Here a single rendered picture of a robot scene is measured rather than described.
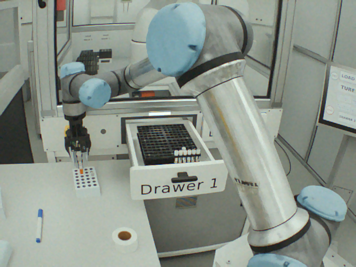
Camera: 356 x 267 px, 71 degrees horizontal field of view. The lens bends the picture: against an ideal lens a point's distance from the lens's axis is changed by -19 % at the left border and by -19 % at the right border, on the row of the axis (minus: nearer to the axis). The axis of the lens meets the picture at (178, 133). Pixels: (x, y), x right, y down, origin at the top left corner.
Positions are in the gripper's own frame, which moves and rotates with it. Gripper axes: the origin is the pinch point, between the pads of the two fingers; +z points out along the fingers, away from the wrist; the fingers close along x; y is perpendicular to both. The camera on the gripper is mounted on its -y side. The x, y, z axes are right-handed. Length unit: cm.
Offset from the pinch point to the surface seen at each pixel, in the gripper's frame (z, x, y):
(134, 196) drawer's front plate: 0.1, 14.1, 20.9
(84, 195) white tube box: 6.2, -0.5, 9.6
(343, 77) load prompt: -31, 110, 11
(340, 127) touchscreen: -12, 100, 23
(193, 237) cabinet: 63, 52, -9
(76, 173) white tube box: 3.8, -2.1, -0.1
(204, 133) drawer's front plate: -1.5, 49.4, -6.6
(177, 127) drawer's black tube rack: -6.4, 37.5, -5.4
